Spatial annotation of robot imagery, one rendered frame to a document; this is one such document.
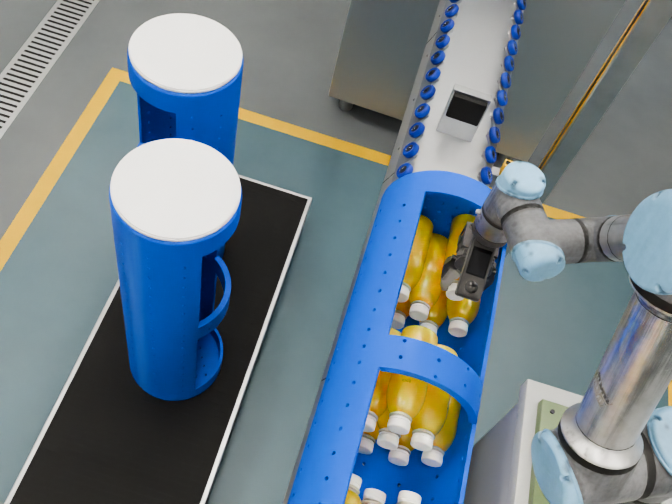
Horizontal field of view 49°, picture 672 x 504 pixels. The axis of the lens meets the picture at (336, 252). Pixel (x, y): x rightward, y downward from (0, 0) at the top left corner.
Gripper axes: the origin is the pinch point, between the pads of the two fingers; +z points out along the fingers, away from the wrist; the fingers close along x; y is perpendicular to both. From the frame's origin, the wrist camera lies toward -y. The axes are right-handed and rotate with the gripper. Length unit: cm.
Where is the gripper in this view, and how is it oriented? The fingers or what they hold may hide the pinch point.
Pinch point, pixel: (455, 293)
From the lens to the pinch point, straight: 151.5
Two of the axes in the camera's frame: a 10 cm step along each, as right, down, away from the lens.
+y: 2.6, -7.7, 5.9
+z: -1.9, 5.5, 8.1
